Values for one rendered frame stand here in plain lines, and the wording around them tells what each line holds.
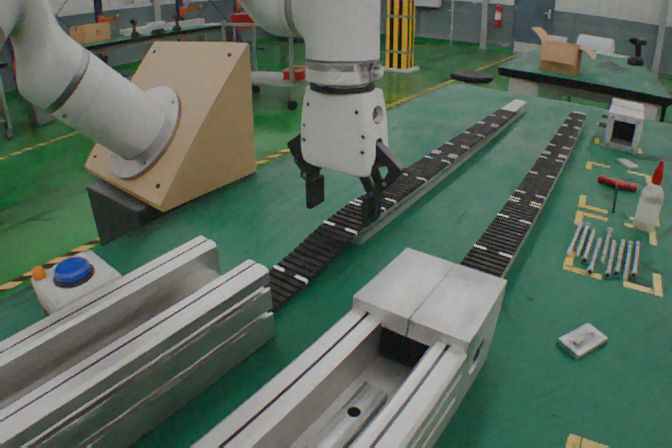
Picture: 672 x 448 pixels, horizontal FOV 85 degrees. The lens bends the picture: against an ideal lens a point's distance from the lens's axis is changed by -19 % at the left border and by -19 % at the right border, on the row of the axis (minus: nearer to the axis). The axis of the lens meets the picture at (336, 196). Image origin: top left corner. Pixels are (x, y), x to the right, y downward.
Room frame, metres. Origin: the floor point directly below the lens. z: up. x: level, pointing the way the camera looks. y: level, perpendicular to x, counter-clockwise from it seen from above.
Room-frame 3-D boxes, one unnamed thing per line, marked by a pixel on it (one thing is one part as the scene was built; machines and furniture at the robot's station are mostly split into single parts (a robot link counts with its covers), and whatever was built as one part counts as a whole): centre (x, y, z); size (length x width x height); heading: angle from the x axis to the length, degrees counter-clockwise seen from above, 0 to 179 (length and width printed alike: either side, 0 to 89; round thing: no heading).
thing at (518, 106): (0.92, -0.30, 0.79); 0.96 x 0.04 x 0.03; 144
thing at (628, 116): (0.98, -0.73, 0.83); 0.11 x 0.10 x 0.10; 54
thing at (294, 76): (4.71, 0.64, 0.50); 1.03 x 0.55 x 1.01; 62
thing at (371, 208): (0.48, -0.05, 0.86); 0.03 x 0.03 x 0.07; 54
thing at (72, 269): (0.34, 0.28, 0.84); 0.04 x 0.04 x 0.02
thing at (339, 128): (0.51, -0.01, 0.95); 0.10 x 0.07 x 0.11; 54
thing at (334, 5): (0.52, 0.00, 1.09); 0.09 x 0.08 x 0.13; 58
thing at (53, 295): (0.34, 0.27, 0.81); 0.10 x 0.08 x 0.06; 54
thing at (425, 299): (0.30, -0.07, 0.83); 0.12 x 0.09 x 0.10; 54
